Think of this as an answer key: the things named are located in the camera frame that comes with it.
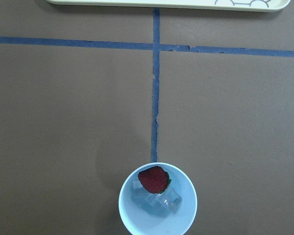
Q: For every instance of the red strawberry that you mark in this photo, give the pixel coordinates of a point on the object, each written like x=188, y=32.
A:
x=154, y=179

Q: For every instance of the cream bear serving tray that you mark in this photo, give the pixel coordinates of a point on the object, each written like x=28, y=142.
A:
x=231, y=5

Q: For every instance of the light blue plastic cup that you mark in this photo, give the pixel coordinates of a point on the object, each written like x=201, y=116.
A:
x=169, y=213

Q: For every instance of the clear ice cube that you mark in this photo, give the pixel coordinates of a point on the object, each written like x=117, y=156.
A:
x=152, y=206
x=138, y=190
x=169, y=200

